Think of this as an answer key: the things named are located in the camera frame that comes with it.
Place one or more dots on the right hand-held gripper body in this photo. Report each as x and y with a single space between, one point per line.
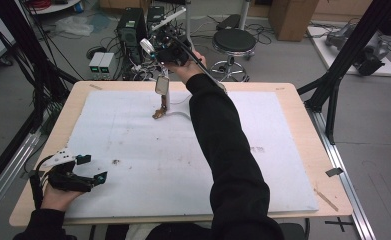
173 46

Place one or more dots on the thin wooden stick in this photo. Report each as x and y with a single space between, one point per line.
326 200

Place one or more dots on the person's right hand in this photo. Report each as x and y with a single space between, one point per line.
186 68

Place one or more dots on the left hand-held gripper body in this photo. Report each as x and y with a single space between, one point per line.
66 175

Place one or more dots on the large black computer tower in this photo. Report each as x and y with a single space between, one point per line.
131 31

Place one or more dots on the grey and black machine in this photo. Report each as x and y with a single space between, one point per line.
369 53

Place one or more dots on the white bench power supply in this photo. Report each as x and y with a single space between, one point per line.
95 63
107 64

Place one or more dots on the grey tape piece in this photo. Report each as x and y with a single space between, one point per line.
334 172

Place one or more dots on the person's left hand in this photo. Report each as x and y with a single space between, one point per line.
58 198

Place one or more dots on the white table mat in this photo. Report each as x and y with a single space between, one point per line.
143 166

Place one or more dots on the clear plastic bag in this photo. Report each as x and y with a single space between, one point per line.
74 26

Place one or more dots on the white post key stand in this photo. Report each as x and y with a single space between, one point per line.
167 101

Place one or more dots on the white floor board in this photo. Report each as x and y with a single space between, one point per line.
319 43

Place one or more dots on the black metal frame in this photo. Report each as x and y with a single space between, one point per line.
16 40
346 56

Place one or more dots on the aluminium rail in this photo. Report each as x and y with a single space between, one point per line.
346 180
3 186

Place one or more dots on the cardboard box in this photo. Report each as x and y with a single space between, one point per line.
293 18

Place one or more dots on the black flat device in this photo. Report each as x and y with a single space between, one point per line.
228 22

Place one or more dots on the white round table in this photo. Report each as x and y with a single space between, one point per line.
58 6

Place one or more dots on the person's lap clothing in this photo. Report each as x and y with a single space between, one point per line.
169 232

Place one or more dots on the wooden table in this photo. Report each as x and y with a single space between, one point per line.
303 100

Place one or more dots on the black round stool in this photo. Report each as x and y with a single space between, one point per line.
234 41

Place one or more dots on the slim black computer tower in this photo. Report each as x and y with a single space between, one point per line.
154 14

